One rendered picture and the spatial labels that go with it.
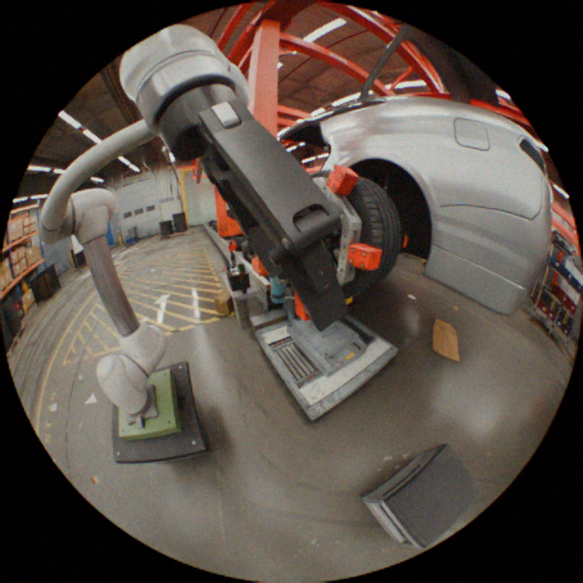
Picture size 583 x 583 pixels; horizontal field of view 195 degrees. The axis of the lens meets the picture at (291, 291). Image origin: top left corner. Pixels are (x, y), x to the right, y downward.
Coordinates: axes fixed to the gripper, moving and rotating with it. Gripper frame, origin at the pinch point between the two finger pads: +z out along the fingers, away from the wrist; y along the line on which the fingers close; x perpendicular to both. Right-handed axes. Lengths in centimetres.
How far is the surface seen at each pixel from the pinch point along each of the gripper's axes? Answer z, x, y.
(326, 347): 77, -7, 47
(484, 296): 50, -67, -11
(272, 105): -66, -60, 88
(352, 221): 9.3, -32.5, 28.5
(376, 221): 13, -41, 26
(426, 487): 70, 1, -43
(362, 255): 18.7, -28.2, 22.9
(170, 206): -290, 218, 1098
